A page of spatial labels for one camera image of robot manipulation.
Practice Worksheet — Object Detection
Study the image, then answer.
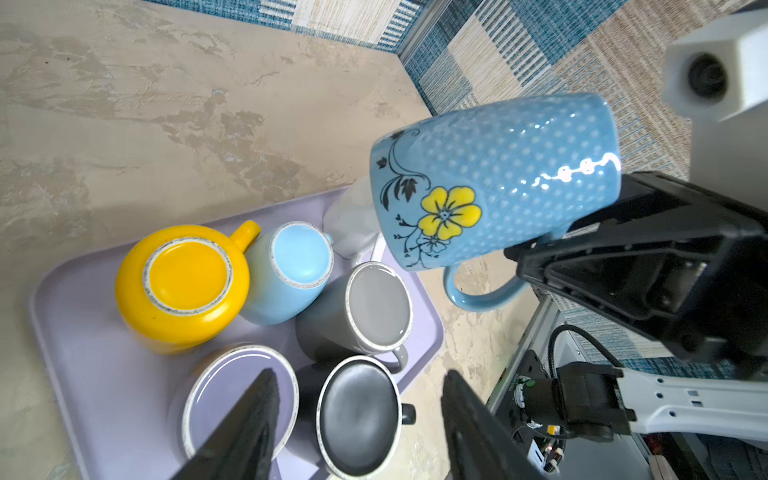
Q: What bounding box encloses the blue floral dotted mug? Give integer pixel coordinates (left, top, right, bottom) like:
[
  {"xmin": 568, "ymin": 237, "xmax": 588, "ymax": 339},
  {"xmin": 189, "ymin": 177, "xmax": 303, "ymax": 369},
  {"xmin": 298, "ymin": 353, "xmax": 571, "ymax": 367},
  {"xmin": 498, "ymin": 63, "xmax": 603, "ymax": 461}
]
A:
[{"xmin": 369, "ymin": 93, "xmax": 621, "ymax": 312}]

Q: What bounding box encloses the black ceramic mug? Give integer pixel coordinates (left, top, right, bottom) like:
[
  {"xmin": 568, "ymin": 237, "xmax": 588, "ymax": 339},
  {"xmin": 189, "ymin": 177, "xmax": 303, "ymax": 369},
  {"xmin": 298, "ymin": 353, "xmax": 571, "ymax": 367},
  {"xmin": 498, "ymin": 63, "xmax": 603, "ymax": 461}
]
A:
[{"xmin": 286, "ymin": 355, "xmax": 417, "ymax": 479}]

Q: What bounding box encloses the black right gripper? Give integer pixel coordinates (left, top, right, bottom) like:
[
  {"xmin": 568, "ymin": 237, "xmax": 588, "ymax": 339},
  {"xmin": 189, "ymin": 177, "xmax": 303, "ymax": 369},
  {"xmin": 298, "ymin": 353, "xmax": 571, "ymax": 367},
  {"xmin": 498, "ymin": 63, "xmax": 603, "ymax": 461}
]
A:
[{"xmin": 504, "ymin": 172, "xmax": 767, "ymax": 380}]

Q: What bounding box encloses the light blue plain mug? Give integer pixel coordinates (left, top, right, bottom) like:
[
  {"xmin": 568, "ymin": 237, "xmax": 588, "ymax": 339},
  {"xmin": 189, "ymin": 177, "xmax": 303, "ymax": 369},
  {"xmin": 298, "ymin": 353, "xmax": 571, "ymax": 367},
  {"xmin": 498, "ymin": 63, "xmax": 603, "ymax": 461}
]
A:
[{"xmin": 240, "ymin": 221, "xmax": 334, "ymax": 326}]

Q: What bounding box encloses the lavender ceramic mug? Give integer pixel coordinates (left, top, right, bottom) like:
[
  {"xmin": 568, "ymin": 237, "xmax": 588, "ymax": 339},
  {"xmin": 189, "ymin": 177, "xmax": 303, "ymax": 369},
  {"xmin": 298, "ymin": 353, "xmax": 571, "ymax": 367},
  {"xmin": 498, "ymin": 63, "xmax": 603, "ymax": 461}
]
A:
[{"xmin": 168, "ymin": 343, "xmax": 299, "ymax": 461}]

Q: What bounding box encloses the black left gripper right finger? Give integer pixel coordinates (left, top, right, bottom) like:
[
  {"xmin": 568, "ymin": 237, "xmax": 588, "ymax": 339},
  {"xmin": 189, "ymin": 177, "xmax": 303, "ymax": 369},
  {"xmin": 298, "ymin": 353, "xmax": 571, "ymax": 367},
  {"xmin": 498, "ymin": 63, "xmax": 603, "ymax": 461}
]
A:
[{"xmin": 441, "ymin": 370, "xmax": 542, "ymax": 480}]

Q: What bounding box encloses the lavender plastic tray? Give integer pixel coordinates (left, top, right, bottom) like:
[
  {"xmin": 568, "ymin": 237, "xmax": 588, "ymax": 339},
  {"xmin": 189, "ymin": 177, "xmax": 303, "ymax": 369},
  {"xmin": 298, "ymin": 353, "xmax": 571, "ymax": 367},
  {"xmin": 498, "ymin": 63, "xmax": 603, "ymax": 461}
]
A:
[{"xmin": 28, "ymin": 185, "xmax": 446, "ymax": 480}]

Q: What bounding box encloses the white ceramic mug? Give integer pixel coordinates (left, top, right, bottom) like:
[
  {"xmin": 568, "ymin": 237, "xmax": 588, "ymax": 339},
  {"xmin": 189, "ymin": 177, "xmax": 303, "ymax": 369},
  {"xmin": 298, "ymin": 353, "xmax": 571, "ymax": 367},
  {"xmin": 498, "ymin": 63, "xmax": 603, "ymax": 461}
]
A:
[{"xmin": 322, "ymin": 175, "xmax": 386, "ymax": 265}]

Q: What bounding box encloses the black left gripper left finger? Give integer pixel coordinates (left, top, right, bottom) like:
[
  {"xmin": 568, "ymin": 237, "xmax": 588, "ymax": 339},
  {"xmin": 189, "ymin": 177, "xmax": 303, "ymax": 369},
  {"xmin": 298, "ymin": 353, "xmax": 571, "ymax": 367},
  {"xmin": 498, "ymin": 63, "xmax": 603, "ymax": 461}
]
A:
[{"xmin": 173, "ymin": 369, "xmax": 280, "ymax": 480}]

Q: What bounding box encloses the yellow round mug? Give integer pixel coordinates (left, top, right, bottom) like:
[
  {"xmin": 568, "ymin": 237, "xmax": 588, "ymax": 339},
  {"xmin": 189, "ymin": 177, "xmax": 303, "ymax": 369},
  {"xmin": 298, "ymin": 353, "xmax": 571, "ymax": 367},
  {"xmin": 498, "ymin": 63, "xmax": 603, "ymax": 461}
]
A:
[{"xmin": 115, "ymin": 220, "xmax": 261, "ymax": 355}]

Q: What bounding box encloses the grey ceramic mug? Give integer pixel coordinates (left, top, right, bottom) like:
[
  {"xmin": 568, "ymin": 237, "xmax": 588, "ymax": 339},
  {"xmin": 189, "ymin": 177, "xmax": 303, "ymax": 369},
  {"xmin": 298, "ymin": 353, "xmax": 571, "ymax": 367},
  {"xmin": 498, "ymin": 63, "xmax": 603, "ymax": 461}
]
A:
[{"xmin": 295, "ymin": 261, "xmax": 413, "ymax": 374}]

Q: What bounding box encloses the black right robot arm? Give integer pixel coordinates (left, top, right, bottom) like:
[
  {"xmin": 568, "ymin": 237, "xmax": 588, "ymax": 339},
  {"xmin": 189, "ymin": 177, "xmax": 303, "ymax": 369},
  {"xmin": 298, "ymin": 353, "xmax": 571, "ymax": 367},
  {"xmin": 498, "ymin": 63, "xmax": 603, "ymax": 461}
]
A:
[{"xmin": 505, "ymin": 172, "xmax": 767, "ymax": 442}]

